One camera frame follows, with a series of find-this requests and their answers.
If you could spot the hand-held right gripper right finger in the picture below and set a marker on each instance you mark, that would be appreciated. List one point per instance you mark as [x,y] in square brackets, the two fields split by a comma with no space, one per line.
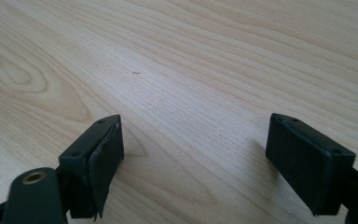
[307,161]

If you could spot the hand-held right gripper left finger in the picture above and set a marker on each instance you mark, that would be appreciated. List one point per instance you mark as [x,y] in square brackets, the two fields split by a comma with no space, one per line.
[97,161]

